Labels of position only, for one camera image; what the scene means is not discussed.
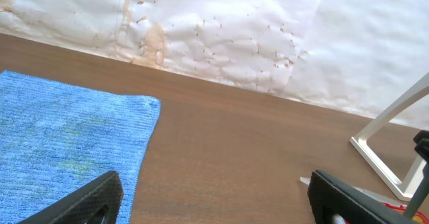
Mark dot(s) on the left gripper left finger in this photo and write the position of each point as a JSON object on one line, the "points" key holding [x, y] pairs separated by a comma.
{"points": [[90, 200]]}

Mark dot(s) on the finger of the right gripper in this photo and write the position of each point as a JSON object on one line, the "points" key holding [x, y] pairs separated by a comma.
{"points": [[423, 147]]}

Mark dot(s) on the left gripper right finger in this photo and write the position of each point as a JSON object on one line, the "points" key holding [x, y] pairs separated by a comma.
{"points": [[342, 204]]}

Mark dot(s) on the red and yellow tip box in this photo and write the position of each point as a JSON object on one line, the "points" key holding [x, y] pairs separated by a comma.
{"points": [[375, 195]]}

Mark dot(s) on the white and blue stand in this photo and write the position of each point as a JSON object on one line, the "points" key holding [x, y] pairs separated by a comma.
{"points": [[395, 110]]}

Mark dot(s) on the blue cloth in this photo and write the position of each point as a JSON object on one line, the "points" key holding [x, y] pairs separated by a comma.
{"points": [[67, 133]]}

